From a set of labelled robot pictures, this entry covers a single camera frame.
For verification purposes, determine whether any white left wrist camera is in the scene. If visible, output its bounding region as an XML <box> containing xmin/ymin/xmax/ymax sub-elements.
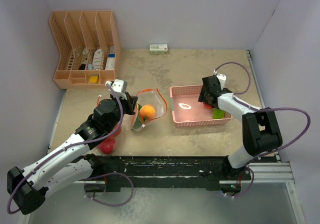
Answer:
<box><xmin>105</xmin><ymin>79</ymin><xmax>128</xmax><ymax>99</ymax></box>

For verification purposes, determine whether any yellow item in organizer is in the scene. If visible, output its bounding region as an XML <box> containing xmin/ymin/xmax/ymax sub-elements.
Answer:
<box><xmin>89</xmin><ymin>76</ymin><xmax>99</xmax><ymax>84</ymax></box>

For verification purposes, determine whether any white bottle in organizer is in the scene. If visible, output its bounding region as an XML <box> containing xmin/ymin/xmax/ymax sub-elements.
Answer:
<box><xmin>92</xmin><ymin>49</ymin><xmax>103</xmax><ymax>70</ymax></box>

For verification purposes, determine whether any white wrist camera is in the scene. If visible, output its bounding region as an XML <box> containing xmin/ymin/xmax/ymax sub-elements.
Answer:
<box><xmin>213</xmin><ymin>70</ymin><xmax>227</xmax><ymax>89</ymax></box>
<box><xmin>105</xmin><ymin>79</ymin><xmax>128</xmax><ymax>99</ymax></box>

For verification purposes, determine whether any large red apple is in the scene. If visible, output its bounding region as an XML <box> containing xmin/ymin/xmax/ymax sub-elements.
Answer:
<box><xmin>203</xmin><ymin>102</ymin><xmax>212</xmax><ymax>109</ymax></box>

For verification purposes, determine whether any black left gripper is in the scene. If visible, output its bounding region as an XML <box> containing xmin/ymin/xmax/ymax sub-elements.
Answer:
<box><xmin>106</xmin><ymin>91</ymin><xmax>138</xmax><ymax>131</ymax></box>

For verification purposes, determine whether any peach with green leaf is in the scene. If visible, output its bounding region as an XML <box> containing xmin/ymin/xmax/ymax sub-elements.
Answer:
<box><xmin>139</xmin><ymin>104</ymin><xmax>156</xmax><ymax>121</ymax></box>

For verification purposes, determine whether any watermelon slice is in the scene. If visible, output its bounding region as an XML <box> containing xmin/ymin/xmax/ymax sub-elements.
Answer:
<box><xmin>131</xmin><ymin>104</ymin><xmax>145</xmax><ymax>132</ymax></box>

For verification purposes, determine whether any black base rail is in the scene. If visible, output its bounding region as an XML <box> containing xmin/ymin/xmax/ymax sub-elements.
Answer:
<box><xmin>72</xmin><ymin>154</ymin><xmax>251</xmax><ymax>192</ymax></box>

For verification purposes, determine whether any small green white box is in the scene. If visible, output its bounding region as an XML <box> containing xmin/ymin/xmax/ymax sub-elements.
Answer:
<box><xmin>149</xmin><ymin>44</ymin><xmax>168</xmax><ymax>55</ymax></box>

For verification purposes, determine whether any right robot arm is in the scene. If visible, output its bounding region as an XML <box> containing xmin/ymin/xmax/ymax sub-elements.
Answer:
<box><xmin>198</xmin><ymin>75</ymin><xmax>283</xmax><ymax>179</ymax></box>

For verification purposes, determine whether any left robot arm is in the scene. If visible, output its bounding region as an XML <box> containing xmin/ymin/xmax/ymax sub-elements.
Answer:
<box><xmin>6</xmin><ymin>90</ymin><xmax>138</xmax><ymax>215</ymax></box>

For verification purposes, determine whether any orange desk file organizer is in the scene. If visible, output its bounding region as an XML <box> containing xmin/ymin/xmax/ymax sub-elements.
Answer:
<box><xmin>49</xmin><ymin>10</ymin><xmax>122</xmax><ymax>89</ymax></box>

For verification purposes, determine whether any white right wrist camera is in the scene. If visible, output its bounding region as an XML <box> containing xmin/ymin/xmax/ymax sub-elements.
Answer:
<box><xmin>213</xmin><ymin>70</ymin><xmax>227</xmax><ymax>89</ymax></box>

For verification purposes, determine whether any pink perforated plastic basket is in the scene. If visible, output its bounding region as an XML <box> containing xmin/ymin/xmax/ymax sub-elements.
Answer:
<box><xmin>169</xmin><ymin>85</ymin><xmax>233</xmax><ymax>127</ymax></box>

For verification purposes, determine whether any blue white box in organizer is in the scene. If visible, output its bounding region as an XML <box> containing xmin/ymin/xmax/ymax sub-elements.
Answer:
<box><xmin>105</xmin><ymin>46</ymin><xmax>116</xmax><ymax>70</ymax></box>

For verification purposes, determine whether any clear zip bag orange zipper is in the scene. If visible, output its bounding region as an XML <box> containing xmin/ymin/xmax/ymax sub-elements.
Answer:
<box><xmin>98</xmin><ymin>127</ymin><xmax>122</xmax><ymax>154</ymax></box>

